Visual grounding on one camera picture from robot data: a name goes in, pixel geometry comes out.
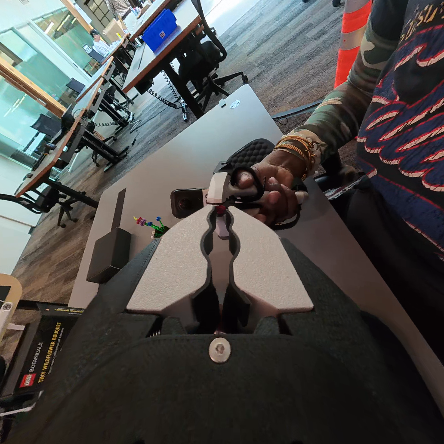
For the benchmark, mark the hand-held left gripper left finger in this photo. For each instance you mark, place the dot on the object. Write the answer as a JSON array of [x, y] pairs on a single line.
[[166, 274]]

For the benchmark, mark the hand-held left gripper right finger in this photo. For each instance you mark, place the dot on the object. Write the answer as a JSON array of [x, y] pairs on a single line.
[[274, 274]]

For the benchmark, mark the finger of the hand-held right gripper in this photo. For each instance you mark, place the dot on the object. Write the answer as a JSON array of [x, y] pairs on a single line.
[[218, 189], [223, 225]]

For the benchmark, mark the small pink brick piece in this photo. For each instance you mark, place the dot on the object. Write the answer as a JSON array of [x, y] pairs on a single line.
[[220, 208]]

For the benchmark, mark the wooden background desk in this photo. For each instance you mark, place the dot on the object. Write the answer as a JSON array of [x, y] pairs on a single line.
[[62, 139]]

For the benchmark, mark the grey background desk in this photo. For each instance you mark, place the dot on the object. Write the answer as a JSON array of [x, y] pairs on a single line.
[[156, 55]]

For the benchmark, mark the person's right hand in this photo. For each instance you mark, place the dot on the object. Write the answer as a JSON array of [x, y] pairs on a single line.
[[281, 173]]

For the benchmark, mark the LEGO flower bouquet in pot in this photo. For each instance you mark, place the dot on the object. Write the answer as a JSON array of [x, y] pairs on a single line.
[[158, 227]]

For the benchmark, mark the black wrist rest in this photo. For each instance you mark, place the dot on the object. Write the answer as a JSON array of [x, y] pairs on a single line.
[[246, 152]]

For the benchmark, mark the flat black box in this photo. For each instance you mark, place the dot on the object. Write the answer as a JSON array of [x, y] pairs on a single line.
[[111, 250]]

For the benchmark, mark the gold bangle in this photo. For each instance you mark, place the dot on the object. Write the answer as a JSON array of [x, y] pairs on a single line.
[[310, 143], [291, 149]]

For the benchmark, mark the black office chair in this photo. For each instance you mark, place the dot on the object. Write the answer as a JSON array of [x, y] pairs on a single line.
[[41, 198], [201, 62]]

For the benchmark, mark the black product box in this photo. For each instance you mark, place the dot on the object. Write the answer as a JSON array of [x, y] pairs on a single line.
[[41, 354]]

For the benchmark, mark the blue storage bin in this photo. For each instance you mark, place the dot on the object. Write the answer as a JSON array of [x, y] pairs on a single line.
[[161, 29]]

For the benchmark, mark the orange traffic cone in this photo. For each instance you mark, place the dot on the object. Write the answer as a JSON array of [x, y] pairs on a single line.
[[352, 35]]

